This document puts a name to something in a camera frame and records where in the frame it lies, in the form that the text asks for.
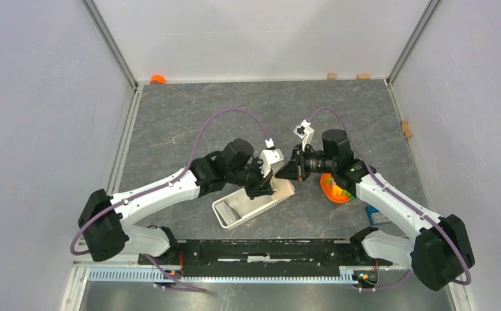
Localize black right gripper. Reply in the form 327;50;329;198
276;143;336;182

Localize curved wooden piece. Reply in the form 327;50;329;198
401;120;413;139

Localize wooden block right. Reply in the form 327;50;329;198
356;73;371;80

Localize white toothed cable rail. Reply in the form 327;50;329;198
87;267;358;285

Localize white plastic tray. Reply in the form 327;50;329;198
212;178;295;230

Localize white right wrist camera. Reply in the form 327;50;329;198
293;119;314;150

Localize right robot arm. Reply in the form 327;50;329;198
276;125;475;291

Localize blue small box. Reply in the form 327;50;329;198
365;205;391;226

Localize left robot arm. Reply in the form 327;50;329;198
75;139;284;264

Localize orange round cap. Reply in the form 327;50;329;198
150;75;166;85

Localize coloured toy blocks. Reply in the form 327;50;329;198
326;178;354;204

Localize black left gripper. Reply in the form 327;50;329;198
227;157;274;201

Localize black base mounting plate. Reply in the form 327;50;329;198
155;238;392;277

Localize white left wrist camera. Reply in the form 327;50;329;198
259;138;285;177

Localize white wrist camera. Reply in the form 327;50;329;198
259;138;285;177
293;119;314;150

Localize orange bowl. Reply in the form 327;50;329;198
320;173;355;204

